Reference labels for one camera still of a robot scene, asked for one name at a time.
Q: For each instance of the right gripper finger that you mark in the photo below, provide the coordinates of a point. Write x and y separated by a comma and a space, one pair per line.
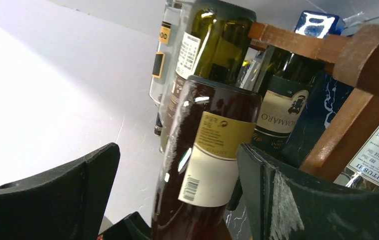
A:
285, 203

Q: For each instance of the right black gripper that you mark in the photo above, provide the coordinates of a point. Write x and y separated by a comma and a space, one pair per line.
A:
68, 202

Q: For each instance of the dark red wine bottle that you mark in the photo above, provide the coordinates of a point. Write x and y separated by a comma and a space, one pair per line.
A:
200, 167

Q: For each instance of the green wine bottle brown label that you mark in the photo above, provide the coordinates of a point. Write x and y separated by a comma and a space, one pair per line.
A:
213, 46

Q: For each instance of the dark bottle cream label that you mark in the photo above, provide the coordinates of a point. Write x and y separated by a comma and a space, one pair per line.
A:
285, 82

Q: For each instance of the brown wooden wine rack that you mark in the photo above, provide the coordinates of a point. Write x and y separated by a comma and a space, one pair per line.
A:
353, 61

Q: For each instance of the clear bottle gold label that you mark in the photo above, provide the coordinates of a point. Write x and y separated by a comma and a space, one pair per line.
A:
163, 55

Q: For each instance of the blue patterned bottle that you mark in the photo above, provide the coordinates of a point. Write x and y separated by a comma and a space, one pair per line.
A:
319, 24

